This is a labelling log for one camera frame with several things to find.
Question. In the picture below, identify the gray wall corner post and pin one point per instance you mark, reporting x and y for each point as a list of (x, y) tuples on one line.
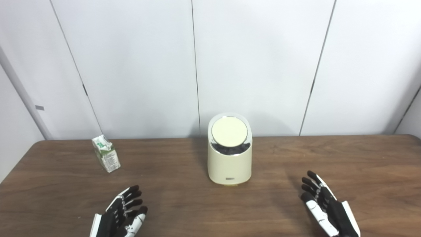
[(23, 92)]

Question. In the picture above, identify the round cream bin lid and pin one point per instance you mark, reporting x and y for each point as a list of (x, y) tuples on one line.
[(229, 131)]

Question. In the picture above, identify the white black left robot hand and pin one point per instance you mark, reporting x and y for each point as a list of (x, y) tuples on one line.
[(110, 219)]

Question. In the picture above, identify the green white milk carton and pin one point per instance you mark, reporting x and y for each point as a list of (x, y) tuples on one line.
[(107, 154)]

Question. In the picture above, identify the cream-colored bin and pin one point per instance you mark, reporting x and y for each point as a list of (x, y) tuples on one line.
[(229, 166)]

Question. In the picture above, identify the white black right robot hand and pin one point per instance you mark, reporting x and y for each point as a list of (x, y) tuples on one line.
[(332, 210)]

